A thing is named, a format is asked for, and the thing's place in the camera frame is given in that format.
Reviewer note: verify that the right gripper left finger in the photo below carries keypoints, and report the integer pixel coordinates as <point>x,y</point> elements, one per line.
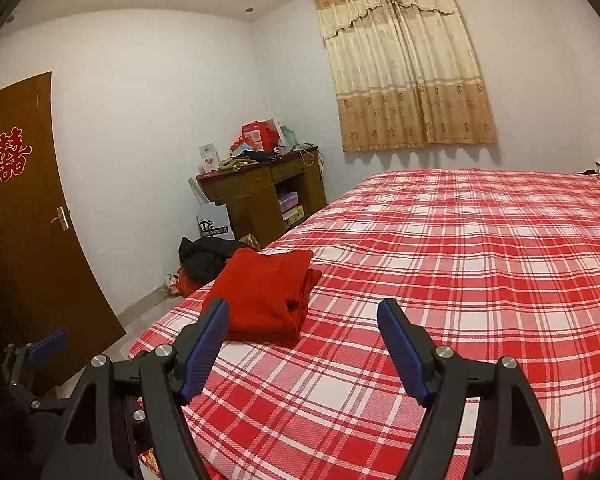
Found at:
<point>171,375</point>

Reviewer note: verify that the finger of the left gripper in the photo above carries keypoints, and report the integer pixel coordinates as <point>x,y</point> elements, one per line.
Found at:
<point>42,351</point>

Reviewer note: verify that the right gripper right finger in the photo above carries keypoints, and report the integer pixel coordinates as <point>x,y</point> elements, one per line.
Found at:
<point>511,437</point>

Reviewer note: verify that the red knitted sweater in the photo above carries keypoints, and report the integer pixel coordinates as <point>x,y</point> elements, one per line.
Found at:
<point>267,295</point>

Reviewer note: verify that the brown wooden door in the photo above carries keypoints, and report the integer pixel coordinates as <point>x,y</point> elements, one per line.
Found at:
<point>46,284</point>

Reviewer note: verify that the black bag on floor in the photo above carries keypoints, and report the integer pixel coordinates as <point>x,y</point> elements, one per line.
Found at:
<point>204,259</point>

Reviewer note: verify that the red double happiness sticker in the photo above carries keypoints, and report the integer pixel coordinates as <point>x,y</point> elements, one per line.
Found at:
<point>13,154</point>

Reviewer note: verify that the white blue paper bag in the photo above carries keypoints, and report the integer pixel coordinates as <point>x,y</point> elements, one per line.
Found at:
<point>212,219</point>

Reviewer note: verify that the white card on desk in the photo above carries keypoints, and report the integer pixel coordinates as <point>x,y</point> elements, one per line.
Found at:
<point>210,157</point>

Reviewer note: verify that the brown wooden desk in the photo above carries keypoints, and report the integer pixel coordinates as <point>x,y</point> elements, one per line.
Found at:
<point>251,193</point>

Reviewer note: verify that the red gift box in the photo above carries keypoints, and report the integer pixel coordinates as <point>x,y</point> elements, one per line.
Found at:
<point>261,136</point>

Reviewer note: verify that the beige patterned curtain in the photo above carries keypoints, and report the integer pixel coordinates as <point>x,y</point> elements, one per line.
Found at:
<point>405,74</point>

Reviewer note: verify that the metal door handle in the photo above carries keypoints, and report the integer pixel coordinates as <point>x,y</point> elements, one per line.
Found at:
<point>62,217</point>

